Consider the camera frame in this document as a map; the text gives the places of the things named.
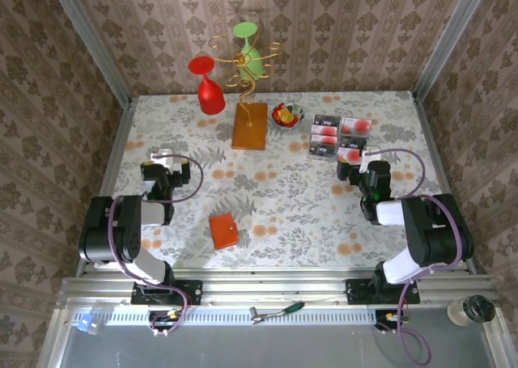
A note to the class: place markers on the red circle credit card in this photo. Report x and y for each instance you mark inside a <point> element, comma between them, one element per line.
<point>360,126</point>
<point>328,140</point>
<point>328,131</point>
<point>350,155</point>

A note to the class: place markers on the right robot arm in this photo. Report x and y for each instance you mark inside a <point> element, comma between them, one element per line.
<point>437,238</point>

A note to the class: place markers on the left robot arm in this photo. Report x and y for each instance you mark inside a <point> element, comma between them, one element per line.
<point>121,230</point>

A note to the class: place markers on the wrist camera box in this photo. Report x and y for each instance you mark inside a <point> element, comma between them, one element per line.
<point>162,157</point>
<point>370,159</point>

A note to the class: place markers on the yellow wrapped candy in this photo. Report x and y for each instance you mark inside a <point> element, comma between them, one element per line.
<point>285,114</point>

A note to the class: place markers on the floral patterned tablecloth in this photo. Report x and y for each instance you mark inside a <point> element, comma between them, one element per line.
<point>283,182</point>

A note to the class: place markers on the red wrapped candy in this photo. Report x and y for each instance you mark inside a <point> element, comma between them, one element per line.
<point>277,112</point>

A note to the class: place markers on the black power connector box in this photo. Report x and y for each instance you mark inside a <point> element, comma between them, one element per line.
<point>388,317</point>
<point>162,317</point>

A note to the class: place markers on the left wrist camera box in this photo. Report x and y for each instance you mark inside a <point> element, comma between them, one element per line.
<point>162,157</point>

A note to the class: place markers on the wide aluminium mounting rail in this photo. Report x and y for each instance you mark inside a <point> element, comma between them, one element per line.
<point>275,289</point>

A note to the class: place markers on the aluminium frame post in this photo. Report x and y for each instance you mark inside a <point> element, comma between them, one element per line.
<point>89,40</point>
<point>449,40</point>

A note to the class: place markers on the patterned candy bowl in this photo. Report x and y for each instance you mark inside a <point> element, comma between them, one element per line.
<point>298,111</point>

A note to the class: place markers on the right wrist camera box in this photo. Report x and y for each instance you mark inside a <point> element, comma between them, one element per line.
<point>370,159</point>

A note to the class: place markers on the blue white connector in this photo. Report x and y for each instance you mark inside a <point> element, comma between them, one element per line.
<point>87,323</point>

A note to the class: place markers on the clear plastic cup dark lid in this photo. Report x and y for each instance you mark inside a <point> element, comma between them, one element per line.
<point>471,310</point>

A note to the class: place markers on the red wine glass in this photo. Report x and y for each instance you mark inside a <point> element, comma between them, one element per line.
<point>210,97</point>

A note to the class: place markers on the green wine glass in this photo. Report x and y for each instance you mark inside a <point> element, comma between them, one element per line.
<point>244,30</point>

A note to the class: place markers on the black VIP credit card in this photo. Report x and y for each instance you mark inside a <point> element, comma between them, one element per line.
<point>325,120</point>
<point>322,151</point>
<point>353,142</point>

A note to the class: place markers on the aluminium table side rail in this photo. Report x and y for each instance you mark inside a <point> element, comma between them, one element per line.
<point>441,174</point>
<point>117,149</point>

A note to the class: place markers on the orange card holder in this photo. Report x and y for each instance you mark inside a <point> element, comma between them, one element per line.
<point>223,231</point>

